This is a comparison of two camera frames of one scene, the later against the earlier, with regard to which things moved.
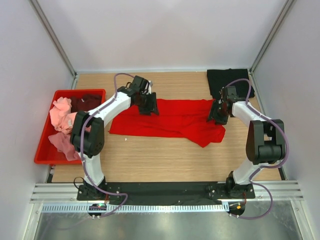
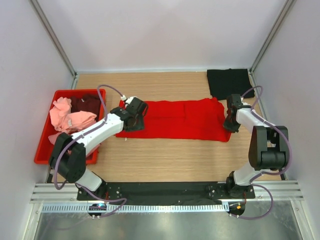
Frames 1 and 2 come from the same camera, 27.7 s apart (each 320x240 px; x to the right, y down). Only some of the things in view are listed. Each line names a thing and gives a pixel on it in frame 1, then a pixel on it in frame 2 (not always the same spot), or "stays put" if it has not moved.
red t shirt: [184, 119] stays put
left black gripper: [152, 107] to [139, 127]
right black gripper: [220, 120] to [232, 129]
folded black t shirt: [219, 79] stays put
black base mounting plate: [165, 191] stays put
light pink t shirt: [61, 116] stays put
